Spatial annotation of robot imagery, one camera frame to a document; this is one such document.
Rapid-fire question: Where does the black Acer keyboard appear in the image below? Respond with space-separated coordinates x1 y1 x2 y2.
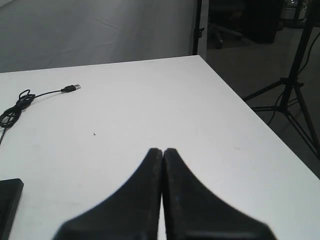
0 178 24 240

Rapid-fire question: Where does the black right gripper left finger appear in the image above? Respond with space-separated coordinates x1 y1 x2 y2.
54 148 163 240

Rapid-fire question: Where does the black backdrop stand pole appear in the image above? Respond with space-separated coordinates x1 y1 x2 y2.
192 0 204 56

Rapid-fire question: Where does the black tripod light stand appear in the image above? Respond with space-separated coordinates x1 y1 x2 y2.
242 0 320 159

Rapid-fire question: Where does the dark office chair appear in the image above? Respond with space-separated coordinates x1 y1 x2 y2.
207 11 243 50

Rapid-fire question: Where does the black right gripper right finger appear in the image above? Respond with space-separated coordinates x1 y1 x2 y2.
162 148 276 240

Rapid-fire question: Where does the grey fabric backdrop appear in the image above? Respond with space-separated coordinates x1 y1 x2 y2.
0 0 197 73

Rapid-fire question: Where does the black usb cable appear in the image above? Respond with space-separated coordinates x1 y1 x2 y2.
0 84 82 146

